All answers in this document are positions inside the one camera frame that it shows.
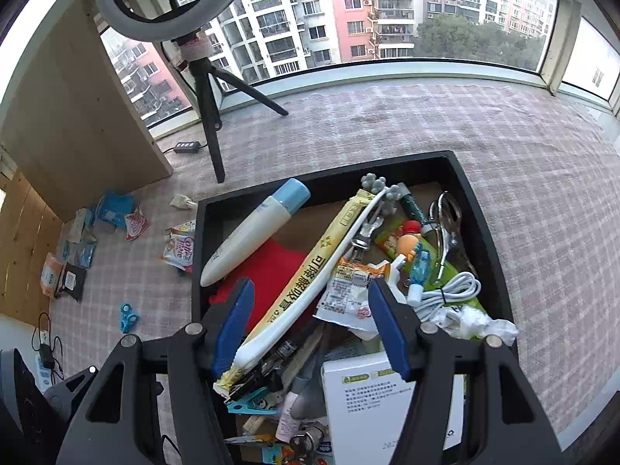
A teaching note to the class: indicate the white small packet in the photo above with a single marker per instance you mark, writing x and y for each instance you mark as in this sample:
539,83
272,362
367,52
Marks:
78,225

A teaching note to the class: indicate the colourful printed packet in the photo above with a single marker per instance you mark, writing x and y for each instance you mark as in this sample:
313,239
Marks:
271,453

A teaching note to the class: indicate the black pouch white label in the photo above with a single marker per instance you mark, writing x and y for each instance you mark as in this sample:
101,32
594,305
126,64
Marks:
72,283

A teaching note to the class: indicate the pink plaid blanket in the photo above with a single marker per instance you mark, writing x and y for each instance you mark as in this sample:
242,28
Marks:
533,155

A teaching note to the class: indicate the metal scissors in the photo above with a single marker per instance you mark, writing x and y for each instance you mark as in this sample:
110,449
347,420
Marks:
448,223

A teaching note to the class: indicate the black tripod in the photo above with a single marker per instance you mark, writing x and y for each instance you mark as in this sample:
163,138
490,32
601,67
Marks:
208,106

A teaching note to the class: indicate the light blue small packet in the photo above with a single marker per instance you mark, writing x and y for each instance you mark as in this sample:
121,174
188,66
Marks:
85,254

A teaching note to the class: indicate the white window frame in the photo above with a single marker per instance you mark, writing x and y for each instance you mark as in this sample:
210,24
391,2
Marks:
562,43

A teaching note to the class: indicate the long yellow stick packet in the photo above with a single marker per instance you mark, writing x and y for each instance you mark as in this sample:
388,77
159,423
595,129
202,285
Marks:
319,252

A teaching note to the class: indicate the green packet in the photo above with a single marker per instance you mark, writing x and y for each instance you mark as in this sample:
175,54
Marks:
392,242

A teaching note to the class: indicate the small silver metal tool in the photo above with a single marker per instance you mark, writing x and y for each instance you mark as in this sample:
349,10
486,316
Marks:
363,240

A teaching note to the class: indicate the orange white tissue pack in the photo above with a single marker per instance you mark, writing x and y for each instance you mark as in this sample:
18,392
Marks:
51,277

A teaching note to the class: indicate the white creamer packet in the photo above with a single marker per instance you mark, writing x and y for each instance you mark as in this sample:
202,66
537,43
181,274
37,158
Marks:
179,247

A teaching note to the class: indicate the orange snack sachet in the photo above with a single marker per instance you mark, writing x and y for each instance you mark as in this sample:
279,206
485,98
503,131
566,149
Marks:
356,273

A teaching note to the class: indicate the black inline remote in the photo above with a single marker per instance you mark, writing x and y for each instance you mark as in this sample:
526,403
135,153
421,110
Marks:
186,147

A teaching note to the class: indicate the black container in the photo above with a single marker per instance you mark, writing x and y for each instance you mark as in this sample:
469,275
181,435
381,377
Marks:
472,193

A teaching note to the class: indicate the black metal hand tool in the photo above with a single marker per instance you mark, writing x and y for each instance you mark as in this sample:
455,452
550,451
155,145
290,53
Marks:
271,365

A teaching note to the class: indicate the toy figure red hat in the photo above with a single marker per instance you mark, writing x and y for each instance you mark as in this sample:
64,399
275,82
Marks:
411,242

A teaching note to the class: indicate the blue foil packet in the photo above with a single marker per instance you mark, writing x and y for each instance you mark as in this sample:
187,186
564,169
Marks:
114,208

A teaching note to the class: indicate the apartment buildings outside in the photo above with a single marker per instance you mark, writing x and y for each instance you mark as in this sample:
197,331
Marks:
339,9

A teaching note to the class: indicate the white shoehorn grey knobs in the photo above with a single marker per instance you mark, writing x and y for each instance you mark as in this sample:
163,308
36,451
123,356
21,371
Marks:
310,295

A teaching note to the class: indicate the plywood board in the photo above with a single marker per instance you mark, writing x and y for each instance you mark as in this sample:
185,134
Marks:
72,106

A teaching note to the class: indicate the crumpled white plastic wrap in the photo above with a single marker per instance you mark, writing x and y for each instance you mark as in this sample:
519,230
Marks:
479,324

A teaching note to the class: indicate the small clear blue bottle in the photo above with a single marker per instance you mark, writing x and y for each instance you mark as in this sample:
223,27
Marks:
420,266

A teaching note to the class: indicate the small cream sachet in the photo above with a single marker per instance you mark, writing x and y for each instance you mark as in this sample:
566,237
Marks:
183,201

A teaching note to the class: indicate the white sachet red label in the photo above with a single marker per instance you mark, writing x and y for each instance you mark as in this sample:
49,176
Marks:
339,305

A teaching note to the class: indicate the red cloth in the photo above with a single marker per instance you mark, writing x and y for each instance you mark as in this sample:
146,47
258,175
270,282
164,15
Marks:
271,281

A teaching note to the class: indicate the white cardboard box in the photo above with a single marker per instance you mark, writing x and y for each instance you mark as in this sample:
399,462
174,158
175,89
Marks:
358,411

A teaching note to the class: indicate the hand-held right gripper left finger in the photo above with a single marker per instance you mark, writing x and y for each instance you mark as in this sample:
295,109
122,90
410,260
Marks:
232,329

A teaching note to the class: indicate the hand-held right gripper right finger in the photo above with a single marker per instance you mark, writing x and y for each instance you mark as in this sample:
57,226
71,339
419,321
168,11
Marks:
390,334

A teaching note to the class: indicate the white sunscreen tube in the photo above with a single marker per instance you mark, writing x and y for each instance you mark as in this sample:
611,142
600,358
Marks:
247,242

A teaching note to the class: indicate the pine wood panel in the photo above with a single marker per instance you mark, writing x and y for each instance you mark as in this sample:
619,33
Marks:
24,232

